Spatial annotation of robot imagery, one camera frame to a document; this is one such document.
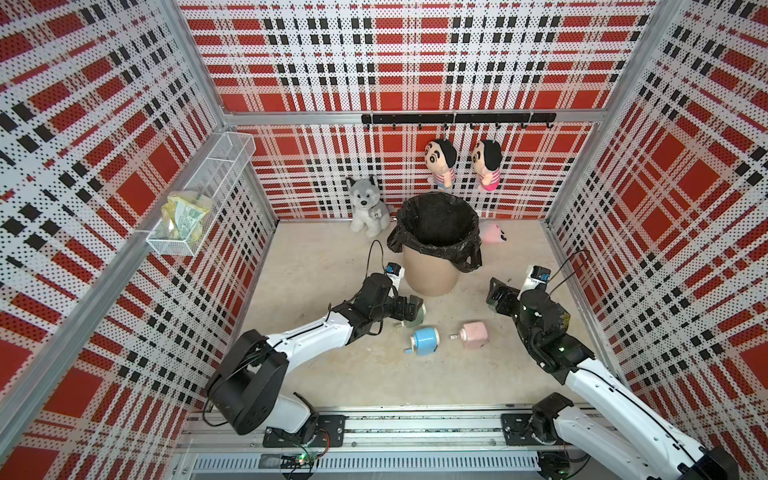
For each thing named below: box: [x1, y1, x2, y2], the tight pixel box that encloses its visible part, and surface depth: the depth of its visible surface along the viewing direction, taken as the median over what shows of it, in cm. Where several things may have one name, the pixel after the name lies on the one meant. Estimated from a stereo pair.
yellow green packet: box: [161, 191, 213, 242], surface depth 65 cm
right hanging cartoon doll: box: [471, 139, 503, 192], surface depth 96 cm
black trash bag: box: [387, 192, 483, 273], surface depth 91 cm
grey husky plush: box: [346, 176, 391, 237], surface depth 110 cm
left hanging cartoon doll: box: [425, 139, 458, 191], surface depth 95 cm
